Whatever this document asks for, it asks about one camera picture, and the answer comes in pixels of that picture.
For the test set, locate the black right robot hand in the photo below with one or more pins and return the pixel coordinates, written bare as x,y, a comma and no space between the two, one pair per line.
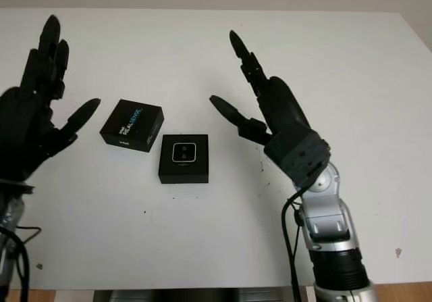
283,109

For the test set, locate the black RealSense box lid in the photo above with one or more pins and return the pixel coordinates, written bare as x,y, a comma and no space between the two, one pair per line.
135,123

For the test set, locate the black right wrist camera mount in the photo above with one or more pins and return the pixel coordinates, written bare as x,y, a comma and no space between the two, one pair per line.
297,156

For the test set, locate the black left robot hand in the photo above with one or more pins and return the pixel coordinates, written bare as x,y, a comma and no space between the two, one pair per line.
23,129

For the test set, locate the grey metal base below table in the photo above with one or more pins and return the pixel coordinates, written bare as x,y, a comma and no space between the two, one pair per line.
202,296

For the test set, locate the black camera box base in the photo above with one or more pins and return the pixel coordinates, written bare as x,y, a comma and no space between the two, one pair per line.
184,175

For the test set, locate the small silver RealSense camera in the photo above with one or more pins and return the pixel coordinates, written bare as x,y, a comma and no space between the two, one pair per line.
184,153

